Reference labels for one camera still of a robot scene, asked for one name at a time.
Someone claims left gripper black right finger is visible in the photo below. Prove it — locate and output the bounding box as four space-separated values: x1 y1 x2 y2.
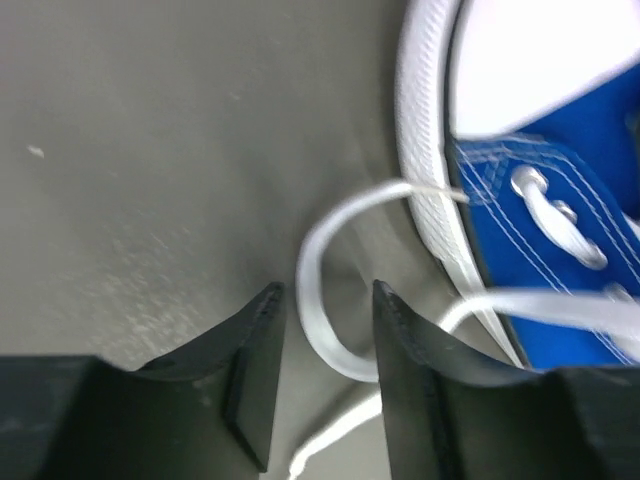
373 281 639 479

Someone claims white shoelace of sneaker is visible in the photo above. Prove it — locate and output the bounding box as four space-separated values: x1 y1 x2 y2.
289 166 639 479

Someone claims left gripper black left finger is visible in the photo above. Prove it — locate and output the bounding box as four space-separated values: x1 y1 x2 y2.
1 282 285 479

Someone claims blue sneaker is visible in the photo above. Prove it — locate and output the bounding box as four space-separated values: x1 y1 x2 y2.
395 1 639 369

